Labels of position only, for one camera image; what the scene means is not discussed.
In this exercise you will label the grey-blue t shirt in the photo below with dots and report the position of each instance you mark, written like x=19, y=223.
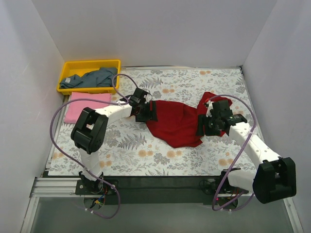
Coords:
x=98, y=78

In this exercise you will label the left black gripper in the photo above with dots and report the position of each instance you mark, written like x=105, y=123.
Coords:
x=152, y=110

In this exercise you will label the red t shirt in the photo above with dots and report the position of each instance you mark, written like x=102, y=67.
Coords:
x=177, y=122

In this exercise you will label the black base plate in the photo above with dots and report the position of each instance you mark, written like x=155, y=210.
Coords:
x=157, y=189

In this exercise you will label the floral table mat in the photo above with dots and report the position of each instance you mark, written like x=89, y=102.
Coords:
x=130, y=150

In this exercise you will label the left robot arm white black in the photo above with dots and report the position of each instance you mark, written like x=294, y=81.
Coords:
x=89, y=132

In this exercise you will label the folded pink t shirt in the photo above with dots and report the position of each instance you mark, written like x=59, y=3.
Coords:
x=75, y=108

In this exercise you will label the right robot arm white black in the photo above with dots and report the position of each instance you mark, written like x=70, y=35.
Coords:
x=275, y=176

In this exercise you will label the aluminium frame rail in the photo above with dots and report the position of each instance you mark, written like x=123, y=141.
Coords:
x=54, y=187

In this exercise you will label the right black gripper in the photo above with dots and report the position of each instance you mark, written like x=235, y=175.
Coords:
x=201, y=124

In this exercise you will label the yellow plastic bin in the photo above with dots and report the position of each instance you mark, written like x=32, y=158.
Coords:
x=80, y=68

